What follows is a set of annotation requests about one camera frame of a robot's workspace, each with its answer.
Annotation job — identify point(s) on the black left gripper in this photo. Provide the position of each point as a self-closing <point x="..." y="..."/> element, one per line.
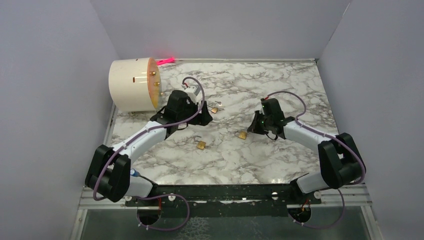
<point x="203" y="118"/>

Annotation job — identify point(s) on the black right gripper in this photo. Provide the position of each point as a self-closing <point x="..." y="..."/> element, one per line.
<point x="254" y="127"/>

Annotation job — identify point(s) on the brass padlock long shackle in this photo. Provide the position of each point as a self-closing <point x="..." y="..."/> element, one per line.
<point x="214" y="107"/>

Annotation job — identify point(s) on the brass padlock with key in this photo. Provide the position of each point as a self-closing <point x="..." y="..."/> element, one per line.
<point x="242" y="134"/>

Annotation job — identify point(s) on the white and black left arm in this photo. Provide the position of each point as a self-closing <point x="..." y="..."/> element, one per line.
<point x="109" y="174"/>

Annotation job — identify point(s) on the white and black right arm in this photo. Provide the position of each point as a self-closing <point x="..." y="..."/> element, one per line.
<point x="339" y="160"/>

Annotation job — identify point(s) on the small brass padlock centre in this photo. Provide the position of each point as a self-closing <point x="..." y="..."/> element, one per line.
<point x="200" y="144"/>

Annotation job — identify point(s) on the pink marker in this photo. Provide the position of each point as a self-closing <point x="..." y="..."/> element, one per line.
<point x="165" y="61"/>

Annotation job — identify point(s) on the cream cylindrical container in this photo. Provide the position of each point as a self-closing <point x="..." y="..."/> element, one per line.
<point x="135" y="84"/>

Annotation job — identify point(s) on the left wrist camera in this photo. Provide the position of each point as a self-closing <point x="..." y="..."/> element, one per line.
<point x="193" y="91"/>

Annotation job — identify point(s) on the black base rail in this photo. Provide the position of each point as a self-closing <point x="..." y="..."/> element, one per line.
<point x="229" y="200"/>

